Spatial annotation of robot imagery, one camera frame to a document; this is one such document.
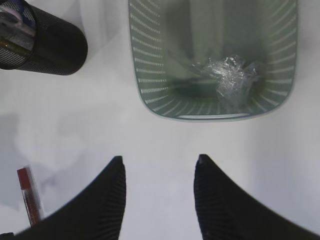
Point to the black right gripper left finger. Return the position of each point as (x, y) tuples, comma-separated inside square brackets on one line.
[(96, 213)]

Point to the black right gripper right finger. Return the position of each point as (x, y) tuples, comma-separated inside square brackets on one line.
[(226, 212)]

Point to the red glitter glue tube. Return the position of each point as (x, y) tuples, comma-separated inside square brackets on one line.
[(30, 195)]

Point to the clear plastic sheet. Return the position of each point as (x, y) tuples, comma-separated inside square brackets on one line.
[(229, 79)]

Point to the gold marker pen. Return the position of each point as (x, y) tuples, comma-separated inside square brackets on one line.
[(14, 48)]

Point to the pink purple scissors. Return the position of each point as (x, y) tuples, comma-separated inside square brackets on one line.
[(12, 19)]

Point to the black mesh pen cup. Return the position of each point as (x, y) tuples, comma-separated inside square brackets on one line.
[(58, 47)]

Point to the green woven plastic basket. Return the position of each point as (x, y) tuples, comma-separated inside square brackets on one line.
[(168, 36)]

